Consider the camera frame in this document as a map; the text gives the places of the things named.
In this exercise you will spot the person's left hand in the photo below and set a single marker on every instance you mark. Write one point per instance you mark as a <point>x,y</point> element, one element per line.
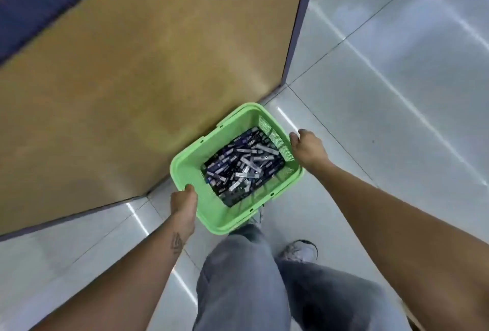
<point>183,204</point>

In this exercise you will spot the person's right hand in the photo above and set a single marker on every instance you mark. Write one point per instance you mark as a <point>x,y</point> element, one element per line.
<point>309,149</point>

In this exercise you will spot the green plastic basket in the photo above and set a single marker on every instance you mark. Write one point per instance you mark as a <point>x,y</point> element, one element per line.
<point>191,165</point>

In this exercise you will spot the pile of lead cases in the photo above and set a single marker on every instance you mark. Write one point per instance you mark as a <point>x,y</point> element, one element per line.
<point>243,165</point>

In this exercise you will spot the person's left forearm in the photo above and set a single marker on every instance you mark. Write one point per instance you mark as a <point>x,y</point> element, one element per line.
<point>130,285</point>

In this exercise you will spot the person's right forearm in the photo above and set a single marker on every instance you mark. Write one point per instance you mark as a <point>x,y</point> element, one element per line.
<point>405,243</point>

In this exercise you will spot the grey sneaker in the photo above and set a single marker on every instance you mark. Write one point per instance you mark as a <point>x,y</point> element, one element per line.
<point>299,250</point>

